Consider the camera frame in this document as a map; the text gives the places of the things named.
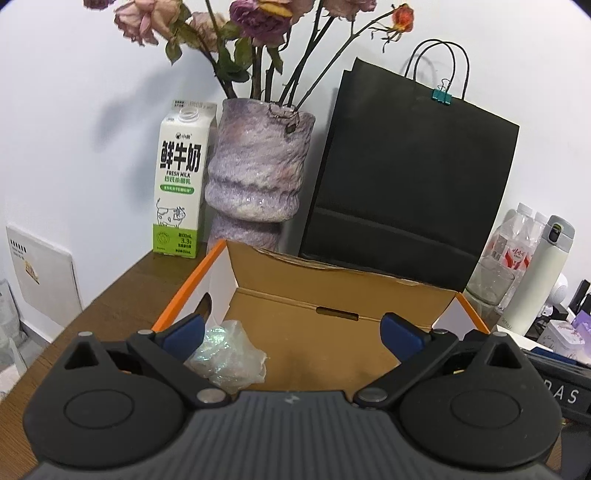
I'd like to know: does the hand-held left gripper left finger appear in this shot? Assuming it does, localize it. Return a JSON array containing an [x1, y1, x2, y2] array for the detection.
[[62, 314, 232, 409]]

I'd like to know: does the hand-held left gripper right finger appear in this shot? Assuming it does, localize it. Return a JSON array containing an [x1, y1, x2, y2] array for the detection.
[[353, 312, 532, 409]]

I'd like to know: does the orange-edged cardboard box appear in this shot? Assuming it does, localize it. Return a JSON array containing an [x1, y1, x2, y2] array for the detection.
[[151, 239, 491, 403]]

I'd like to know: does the wooden desktop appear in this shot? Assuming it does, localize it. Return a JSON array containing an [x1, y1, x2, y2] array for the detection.
[[0, 249, 578, 480]]

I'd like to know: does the purple floral tin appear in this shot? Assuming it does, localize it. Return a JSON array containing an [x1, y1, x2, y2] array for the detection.
[[538, 311, 591, 366]]

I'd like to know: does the small white round gadget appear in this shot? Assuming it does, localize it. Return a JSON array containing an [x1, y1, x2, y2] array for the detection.
[[549, 272, 572, 306]]

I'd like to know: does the clear drinking glass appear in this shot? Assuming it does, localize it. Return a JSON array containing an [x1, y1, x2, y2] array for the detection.
[[464, 256, 515, 305]]

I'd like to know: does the white thermos bottle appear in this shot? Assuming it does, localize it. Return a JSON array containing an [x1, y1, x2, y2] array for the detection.
[[496, 215, 575, 337]]

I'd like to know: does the clear water bottle red label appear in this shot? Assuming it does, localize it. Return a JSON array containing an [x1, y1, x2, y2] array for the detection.
[[489, 203, 536, 278], [526, 211, 550, 259]]

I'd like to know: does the white green milk carton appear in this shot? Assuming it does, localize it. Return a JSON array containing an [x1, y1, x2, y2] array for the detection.
[[152, 99, 218, 259]]

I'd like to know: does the black paper bag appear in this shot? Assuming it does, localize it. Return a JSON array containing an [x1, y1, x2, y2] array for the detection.
[[298, 39, 520, 296]]

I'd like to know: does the purple textured vase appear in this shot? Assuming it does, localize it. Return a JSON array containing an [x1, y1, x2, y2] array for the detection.
[[204, 98, 317, 254]]

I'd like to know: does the clear plastic bag pile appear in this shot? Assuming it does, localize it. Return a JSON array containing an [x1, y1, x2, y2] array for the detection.
[[0, 277, 29, 384]]

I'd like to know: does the dried rose bouquet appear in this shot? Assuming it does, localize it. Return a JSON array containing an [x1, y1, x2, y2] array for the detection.
[[83, 0, 416, 112]]

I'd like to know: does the white wall panel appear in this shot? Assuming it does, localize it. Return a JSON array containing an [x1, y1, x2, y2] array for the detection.
[[6, 223, 86, 330]]

